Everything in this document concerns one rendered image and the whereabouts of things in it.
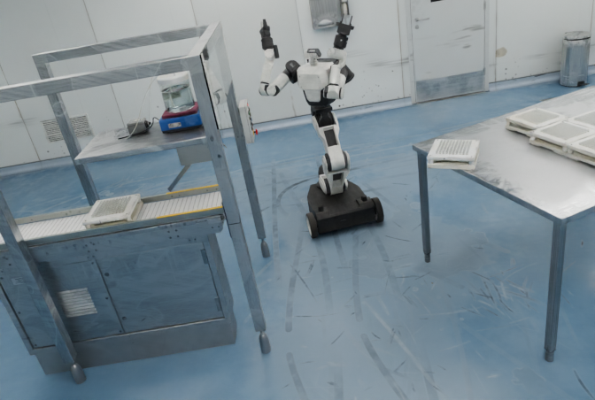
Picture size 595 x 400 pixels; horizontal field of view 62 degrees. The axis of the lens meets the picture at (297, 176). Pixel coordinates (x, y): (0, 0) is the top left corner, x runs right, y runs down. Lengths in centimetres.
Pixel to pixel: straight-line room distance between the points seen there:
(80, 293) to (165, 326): 50
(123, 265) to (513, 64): 542
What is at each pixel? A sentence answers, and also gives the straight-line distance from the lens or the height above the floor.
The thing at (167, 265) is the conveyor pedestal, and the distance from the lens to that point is 283.
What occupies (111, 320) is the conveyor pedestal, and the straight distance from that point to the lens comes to 313.
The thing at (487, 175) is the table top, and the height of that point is 87.
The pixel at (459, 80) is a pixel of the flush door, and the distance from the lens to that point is 669.
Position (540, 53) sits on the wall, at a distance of 705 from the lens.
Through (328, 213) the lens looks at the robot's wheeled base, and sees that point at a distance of 380.
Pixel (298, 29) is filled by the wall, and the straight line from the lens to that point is 612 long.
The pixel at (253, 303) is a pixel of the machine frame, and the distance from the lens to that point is 279.
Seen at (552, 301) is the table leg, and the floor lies 39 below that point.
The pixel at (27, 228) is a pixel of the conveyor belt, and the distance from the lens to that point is 311.
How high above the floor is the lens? 209
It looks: 25 degrees down
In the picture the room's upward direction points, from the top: 10 degrees counter-clockwise
